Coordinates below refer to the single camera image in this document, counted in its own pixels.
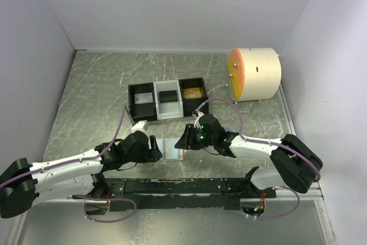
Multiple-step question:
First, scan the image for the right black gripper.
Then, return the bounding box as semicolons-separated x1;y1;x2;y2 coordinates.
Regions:
174;124;216;150

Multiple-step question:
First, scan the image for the black card in tray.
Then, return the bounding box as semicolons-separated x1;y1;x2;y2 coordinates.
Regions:
158;90;178;103

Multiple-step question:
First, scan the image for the tan leather card holder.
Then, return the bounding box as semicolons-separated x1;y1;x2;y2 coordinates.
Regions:
157;138;184;162

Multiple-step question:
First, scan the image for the gold card in tray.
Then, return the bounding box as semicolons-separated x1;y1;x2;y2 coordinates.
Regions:
182;87;203;99

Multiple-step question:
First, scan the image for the silver card in tray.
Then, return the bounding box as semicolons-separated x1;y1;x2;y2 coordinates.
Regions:
134;92;154;104

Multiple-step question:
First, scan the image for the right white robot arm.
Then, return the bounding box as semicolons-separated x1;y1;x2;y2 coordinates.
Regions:
174;114;323;198

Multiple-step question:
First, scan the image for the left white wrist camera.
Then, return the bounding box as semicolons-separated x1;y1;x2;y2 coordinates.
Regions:
131;120;149;133

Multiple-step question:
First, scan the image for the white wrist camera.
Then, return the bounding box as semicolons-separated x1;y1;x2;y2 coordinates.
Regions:
193;111;205;129
131;120;149;133

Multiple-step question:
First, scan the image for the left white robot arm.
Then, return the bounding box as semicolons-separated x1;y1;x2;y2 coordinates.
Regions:
1;131;163;219

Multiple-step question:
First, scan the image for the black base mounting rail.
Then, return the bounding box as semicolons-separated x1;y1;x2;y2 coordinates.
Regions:
86;178;276;212

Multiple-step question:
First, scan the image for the three-compartment black white tray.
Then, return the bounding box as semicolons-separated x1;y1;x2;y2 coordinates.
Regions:
128;77;208;122

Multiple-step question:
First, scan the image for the cream drum with orange face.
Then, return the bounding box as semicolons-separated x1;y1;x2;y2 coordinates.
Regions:
227;48;282;102

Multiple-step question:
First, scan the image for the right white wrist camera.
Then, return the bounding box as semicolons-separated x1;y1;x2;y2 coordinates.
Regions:
193;111;205;129

